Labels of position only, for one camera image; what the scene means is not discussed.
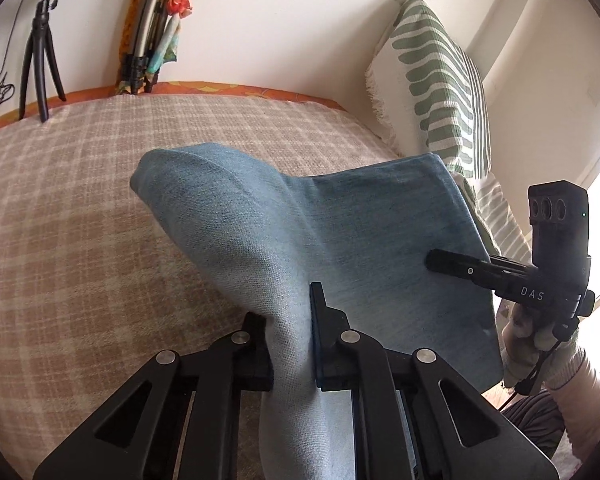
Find person's right hand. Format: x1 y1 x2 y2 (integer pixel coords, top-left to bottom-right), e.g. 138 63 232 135
500 301 586 392

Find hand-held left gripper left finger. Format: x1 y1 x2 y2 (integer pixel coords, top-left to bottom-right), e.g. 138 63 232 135
32 312 274 480

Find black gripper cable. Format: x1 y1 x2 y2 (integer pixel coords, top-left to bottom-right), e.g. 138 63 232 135
500 332 567 412

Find person's striped trouser leg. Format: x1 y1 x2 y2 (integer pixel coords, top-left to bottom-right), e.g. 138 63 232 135
500 389 567 462

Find person's right forearm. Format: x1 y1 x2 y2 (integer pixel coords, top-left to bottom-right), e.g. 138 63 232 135
542 349 600 467

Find light blue denim pants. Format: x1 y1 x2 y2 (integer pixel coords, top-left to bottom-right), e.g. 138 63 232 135
130 142 506 480

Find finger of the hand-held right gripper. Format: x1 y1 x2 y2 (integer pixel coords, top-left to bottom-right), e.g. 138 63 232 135
426 248 534 289

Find beige plaid blanket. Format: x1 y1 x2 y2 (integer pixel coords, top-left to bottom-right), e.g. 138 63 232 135
0 94 406 480

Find black ring light cable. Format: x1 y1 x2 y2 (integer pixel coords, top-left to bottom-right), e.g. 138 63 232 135
0 0 24 117

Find green striped white cloth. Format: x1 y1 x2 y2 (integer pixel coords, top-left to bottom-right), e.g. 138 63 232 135
452 172 534 267

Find colourful folded frame bundle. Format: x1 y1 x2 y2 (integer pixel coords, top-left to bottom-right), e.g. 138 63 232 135
119 0 199 96

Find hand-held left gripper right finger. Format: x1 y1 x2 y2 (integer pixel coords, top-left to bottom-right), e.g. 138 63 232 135
309 282 561 480

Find green leaf pattern pillow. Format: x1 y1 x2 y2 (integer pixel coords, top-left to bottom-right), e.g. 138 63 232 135
365 0 494 182

